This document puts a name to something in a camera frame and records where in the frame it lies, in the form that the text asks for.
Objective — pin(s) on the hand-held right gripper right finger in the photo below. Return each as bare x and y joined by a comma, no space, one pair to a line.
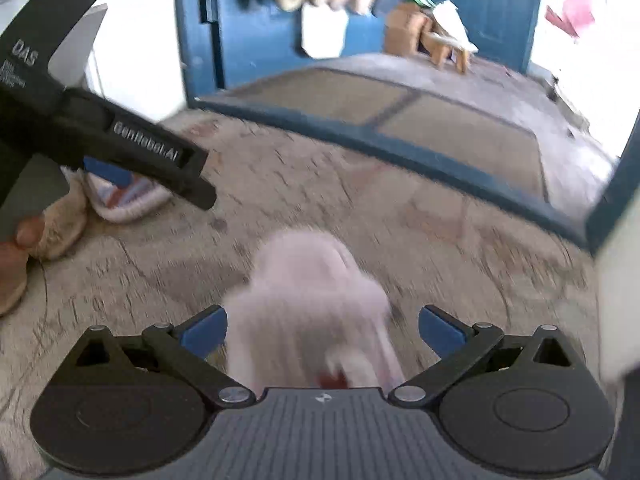
437,332

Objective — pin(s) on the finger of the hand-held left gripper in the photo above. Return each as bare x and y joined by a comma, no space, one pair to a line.
202,195

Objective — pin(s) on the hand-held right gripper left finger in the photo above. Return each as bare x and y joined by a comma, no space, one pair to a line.
205,332

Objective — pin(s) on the white striped fluffy slipper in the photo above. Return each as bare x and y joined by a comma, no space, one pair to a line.
130,207
310,300

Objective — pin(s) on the brown plush animal slipper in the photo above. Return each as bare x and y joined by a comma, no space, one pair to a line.
62,225

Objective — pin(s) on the person's left hand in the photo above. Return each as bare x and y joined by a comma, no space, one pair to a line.
15,270

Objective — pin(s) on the brown outdoor mat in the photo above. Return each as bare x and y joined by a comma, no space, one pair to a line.
300,100

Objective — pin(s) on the printed cartoon doormat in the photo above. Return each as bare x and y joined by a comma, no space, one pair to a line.
350,200

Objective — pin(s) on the white paper sheet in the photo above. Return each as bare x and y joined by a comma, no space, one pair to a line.
325,32

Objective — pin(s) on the cardboard box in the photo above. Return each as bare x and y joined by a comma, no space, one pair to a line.
402,32

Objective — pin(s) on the wooden stool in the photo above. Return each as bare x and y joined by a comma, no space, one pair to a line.
447,52

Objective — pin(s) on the blue panelled door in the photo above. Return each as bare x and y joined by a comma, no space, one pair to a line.
505,10

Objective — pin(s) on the blue door frame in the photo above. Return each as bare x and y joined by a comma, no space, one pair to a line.
192,35

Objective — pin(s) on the pink wall decoration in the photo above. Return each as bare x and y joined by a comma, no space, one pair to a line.
575,10

